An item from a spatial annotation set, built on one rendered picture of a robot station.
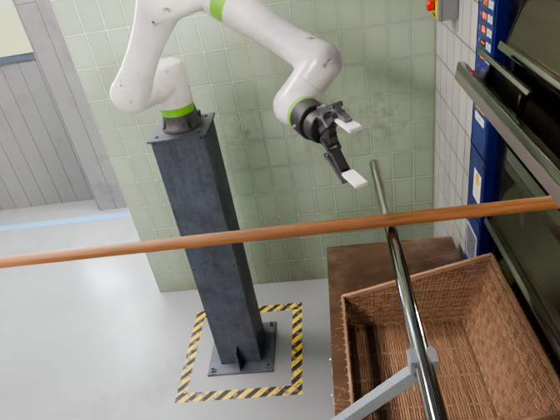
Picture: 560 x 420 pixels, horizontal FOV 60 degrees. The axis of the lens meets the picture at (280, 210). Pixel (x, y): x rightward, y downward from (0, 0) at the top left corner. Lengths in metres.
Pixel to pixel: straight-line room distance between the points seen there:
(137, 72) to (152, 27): 0.20
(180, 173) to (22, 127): 2.62
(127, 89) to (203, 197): 0.51
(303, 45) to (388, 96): 1.06
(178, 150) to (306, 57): 0.70
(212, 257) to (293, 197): 0.67
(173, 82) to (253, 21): 0.48
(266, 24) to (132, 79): 0.48
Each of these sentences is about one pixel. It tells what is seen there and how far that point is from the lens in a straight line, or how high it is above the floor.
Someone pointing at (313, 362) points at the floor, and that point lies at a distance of 2.42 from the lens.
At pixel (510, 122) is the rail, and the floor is 1.43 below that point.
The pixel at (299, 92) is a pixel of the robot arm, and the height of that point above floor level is 1.43.
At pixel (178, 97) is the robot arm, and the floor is 1.33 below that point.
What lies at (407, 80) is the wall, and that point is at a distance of 2.31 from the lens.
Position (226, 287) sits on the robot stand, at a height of 0.49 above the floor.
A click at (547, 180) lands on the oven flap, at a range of 0.87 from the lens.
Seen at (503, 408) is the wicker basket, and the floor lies 0.61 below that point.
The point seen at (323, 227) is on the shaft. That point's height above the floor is 1.20.
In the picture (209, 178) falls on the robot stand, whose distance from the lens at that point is 1.84.
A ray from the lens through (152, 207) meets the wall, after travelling 2.69.
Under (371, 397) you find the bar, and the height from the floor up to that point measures 1.07.
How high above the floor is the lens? 1.83
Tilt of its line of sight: 31 degrees down
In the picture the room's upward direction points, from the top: 10 degrees counter-clockwise
